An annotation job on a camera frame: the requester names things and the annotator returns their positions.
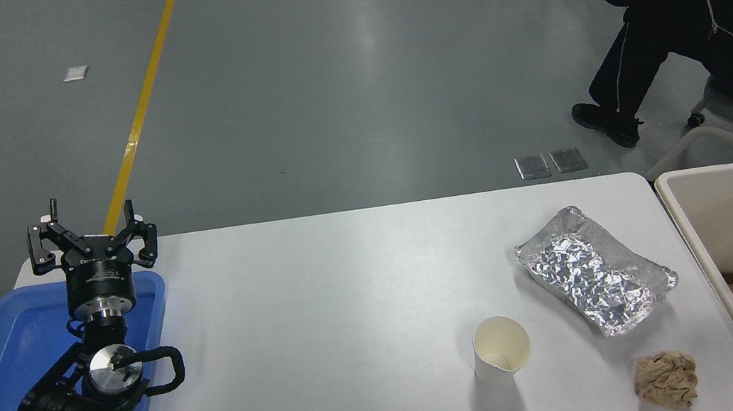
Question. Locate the crumpled foil tray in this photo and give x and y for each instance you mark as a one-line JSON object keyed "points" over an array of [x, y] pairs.
{"points": [[591, 274]]}

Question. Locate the crumpled tan paper ball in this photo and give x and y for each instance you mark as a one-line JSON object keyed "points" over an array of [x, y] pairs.
{"points": [[665, 380]]}

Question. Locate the seated person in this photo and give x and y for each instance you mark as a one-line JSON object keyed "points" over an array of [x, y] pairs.
{"points": [[706, 21]]}

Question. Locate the metal floor plate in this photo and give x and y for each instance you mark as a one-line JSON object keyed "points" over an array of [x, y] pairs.
{"points": [[532, 167], [569, 160]]}

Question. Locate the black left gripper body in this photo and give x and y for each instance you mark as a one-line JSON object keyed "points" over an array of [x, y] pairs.
{"points": [[100, 282]]}

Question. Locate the white paper cup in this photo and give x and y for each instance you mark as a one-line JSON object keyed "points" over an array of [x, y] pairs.
{"points": [[497, 368]]}

